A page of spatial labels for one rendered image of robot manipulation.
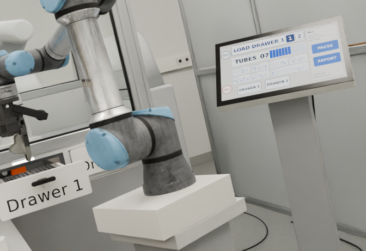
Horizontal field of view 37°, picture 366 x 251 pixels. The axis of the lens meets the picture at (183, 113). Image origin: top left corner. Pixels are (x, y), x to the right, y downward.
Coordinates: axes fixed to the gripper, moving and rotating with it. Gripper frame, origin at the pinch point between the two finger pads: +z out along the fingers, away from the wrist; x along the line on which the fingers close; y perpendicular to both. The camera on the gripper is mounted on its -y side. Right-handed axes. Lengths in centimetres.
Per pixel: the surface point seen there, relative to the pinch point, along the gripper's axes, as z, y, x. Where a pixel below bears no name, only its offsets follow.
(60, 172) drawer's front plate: 6.2, -6.6, 10.8
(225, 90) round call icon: -3, -79, -5
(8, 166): 4.1, 5.0, -22.9
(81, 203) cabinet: 25.6, -17.0, -23.0
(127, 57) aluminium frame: -25, -49, -23
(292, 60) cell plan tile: -9, -102, 10
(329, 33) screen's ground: -16, -118, 16
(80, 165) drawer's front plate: 5.9, -13.3, 10.8
